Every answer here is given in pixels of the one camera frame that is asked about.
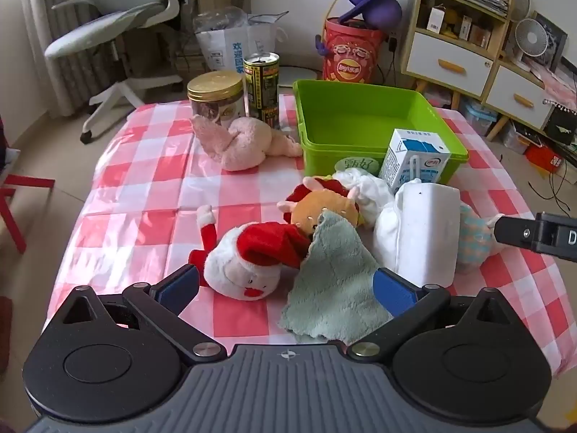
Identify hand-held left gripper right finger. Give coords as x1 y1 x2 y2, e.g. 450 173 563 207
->
347 267 508 362

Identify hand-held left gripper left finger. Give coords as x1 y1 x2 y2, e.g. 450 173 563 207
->
61 264 228 364

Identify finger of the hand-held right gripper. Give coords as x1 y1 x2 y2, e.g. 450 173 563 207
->
493 213 540 252

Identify pastel checkered plush toy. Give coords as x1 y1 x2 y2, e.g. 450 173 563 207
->
456 203 506 275

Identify green fleece towel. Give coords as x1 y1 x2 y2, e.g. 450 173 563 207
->
278 212 395 342

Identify santa plush toy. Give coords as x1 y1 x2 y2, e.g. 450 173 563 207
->
188 204 312 302

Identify white cloth gloves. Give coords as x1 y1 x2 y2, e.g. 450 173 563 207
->
332 167 396 230

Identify burger plush toy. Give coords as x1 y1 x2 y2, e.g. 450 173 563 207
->
276 176 361 241

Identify pink plush toy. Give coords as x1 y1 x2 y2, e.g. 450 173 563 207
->
189 115 304 172

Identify green plastic bin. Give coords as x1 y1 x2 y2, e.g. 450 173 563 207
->
293 79 470 179

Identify red checkered tablecloth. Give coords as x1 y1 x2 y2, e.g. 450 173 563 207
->
43 94 569 379

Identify clear plastic storage box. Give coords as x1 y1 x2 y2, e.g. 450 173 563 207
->
459 98 499 138

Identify blue white milk carton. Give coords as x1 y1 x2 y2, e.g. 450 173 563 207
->
378 128 452 196

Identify red stool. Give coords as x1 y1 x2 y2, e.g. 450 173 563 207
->
0 162 56 255

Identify gold lid jar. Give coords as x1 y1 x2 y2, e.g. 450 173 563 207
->
187 71 246 128

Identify small white fan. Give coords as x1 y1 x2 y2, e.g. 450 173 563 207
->
511 18 549 72

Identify wooden shelf cabinet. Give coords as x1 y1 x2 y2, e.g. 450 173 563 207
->
400 0 560 141

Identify black yellow drink can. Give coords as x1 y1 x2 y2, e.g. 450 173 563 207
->
242 52 281 131

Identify white floor scale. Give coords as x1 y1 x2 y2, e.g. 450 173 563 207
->
278 65 320 88

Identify red snack bucket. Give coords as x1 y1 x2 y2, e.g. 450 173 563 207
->
316 16 389 86

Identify white shopping bag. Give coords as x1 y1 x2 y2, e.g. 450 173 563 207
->
193 6 289 75

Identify white office chair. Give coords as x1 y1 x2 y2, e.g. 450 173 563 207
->
44 0 199 145

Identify purple bounce ball toy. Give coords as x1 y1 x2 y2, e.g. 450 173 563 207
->
337 0 407 32

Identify grey curtain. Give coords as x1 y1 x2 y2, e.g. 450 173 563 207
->
18 0 115 115

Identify black picture frame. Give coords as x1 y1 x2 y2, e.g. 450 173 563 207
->
532 10 569 72

